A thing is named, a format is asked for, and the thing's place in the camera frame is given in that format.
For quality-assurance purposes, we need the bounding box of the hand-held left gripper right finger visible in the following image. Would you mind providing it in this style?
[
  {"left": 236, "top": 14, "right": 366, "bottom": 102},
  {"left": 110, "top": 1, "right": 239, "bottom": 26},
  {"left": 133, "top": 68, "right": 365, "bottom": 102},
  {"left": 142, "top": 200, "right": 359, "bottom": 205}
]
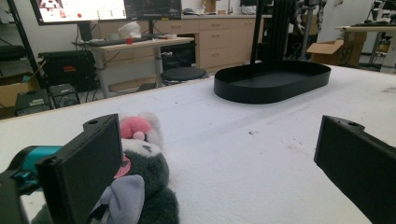
[{"left": 313, "top": 115, "right": 396, "bottom": 224}]

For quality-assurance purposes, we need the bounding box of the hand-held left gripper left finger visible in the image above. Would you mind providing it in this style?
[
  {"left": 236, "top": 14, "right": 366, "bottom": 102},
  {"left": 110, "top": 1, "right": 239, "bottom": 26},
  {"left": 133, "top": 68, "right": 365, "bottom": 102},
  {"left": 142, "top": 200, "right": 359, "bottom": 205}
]
[{"left": 35, "top": 113, "right": 124, "bottom": 224}]

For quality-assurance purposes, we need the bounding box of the dark grey plush toy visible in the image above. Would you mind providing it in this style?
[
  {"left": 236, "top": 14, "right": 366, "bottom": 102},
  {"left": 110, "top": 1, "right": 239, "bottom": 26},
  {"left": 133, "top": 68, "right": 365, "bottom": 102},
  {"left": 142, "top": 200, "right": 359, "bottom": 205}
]
[{"left": 31, "top": 111, "right": 180, "bottom": 224}]

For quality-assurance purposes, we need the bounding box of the black oval tray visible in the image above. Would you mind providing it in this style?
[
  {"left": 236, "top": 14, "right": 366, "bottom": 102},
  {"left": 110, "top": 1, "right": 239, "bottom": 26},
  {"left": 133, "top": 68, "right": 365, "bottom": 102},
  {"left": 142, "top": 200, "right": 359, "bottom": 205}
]
[{"left": 213, "top": 60, "right": 332, "bottom": 105}]

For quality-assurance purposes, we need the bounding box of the black device with round grille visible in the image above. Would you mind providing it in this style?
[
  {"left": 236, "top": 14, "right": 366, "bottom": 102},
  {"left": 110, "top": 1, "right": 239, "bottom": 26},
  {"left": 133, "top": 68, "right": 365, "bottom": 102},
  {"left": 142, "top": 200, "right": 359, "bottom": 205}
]
[{"left": 49, "top": 83, "right": 81, "bottom": 108}]

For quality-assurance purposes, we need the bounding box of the black flat electronic device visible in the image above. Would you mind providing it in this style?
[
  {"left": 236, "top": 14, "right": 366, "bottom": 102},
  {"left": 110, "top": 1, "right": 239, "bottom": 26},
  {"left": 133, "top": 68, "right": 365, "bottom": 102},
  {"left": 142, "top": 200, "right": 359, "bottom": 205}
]
[{"left": 14, "top": 88, "right": 52, "bottom": 117}]

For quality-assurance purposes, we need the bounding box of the black case with red label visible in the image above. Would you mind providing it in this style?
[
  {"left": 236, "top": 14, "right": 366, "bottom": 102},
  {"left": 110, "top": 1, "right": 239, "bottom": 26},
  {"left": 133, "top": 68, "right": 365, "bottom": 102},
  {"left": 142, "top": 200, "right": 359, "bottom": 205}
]
[{"left": 37, "top": 49, "right": 97, "bottom": 92}]

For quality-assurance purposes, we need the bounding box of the brown cardboard box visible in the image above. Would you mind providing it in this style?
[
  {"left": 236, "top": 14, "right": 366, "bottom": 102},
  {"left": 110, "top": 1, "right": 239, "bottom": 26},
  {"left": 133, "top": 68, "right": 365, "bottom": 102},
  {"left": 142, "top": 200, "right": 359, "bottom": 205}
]
[{"left": 0, "top": 73, "right": 41, "bottom": 119}]

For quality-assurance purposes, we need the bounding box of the open cardboard box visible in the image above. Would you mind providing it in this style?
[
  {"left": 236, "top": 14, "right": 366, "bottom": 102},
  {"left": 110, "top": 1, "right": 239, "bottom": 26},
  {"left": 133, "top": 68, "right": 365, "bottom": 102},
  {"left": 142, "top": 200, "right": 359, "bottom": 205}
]
[{"left": 306, "top": 31, "right": 368, "bottom": 68}]

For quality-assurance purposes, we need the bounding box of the black keyboard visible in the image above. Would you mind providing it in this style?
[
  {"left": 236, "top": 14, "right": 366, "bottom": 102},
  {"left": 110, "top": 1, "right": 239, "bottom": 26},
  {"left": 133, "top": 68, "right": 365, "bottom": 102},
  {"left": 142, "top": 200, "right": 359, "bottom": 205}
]
[{"left": 88, "top": 36, "right": 149, "bottom": 48}]

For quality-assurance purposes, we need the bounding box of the light wooden side table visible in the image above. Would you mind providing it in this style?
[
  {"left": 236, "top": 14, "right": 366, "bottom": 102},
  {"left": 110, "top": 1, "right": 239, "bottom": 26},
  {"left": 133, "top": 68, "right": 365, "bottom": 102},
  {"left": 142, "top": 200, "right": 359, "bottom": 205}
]
[{"left": 335, "top": 22, "right": 396, "bottom": 68}]

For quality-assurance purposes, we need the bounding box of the light wooden desk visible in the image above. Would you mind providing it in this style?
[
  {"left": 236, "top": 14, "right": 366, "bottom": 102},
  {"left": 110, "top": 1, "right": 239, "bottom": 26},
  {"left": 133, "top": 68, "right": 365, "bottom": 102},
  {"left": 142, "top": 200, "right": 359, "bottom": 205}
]
[{"left": 73, "top": 36, "right": 195, "bottom": 99}]

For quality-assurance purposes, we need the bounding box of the round black stool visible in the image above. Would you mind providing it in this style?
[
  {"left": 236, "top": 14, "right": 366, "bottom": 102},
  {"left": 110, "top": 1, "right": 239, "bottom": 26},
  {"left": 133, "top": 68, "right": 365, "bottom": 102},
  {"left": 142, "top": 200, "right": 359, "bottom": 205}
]
[{"left": 161, "top": 66, "right": 209, "bottom": 86}]

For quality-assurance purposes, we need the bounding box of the silver metal pole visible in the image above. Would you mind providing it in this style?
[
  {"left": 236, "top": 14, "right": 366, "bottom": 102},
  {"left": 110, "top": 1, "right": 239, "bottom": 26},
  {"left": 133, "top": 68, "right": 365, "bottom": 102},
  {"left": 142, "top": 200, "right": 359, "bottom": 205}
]
[{"left": 300, "top": 6, "right": 314, "bottom": 60}]

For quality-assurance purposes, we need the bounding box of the thin black pole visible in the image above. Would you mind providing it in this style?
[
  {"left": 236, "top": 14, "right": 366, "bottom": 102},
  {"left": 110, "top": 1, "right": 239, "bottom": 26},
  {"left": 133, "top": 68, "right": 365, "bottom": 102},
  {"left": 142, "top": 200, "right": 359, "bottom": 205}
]
[{"left": 7, "top": 0, "right": 54, "bottom": 110}]

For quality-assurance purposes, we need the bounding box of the white crumpled bag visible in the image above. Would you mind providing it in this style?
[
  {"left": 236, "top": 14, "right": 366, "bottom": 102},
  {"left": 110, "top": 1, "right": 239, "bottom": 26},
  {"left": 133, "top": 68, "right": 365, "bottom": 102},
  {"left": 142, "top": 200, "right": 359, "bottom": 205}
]
[{"left": 118, "top": 21, "right": 143, "bottom": 39}]

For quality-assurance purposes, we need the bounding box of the monitor with bright screen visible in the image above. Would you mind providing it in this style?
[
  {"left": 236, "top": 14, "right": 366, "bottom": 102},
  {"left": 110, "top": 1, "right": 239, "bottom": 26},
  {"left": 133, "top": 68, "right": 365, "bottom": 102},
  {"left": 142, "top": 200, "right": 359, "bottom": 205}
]
[{"left": 30, "top": 0, "right": 128, "bottom": 26}]

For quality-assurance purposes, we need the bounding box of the monitor with dark screen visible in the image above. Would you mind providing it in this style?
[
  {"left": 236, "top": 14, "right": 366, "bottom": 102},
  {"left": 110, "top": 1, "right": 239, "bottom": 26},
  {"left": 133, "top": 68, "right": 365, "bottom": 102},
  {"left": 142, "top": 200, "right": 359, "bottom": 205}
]
[{"left": 123, "top": 0, "right": 183, "bottom": 21}]

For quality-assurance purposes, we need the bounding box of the light wooden drawer cabinet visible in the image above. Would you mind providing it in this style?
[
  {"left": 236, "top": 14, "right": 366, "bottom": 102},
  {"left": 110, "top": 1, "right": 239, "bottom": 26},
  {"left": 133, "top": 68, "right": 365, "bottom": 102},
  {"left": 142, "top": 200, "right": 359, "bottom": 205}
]
[{"left": 92, "top": 13, "right": 265, "bottom": 74}]

